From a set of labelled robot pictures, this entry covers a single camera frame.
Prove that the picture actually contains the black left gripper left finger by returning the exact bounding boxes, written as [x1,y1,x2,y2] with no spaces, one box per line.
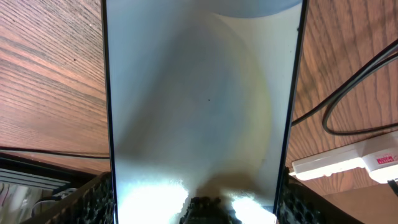
[22,172,114,224]

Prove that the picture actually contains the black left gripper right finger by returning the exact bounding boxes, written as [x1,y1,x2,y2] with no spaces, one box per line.
[276,168,363,224]

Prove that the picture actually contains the black samsung smartphone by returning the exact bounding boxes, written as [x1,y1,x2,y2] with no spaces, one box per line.
[101,0,308,223]

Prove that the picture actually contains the white charger plug adapter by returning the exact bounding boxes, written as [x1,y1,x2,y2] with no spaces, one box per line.
[362,136,397,184]

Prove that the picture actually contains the white power strip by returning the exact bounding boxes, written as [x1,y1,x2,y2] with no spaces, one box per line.
[290,131,397,180]

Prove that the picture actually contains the black charger cable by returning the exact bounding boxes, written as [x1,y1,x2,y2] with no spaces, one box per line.
[0,38,398,160]

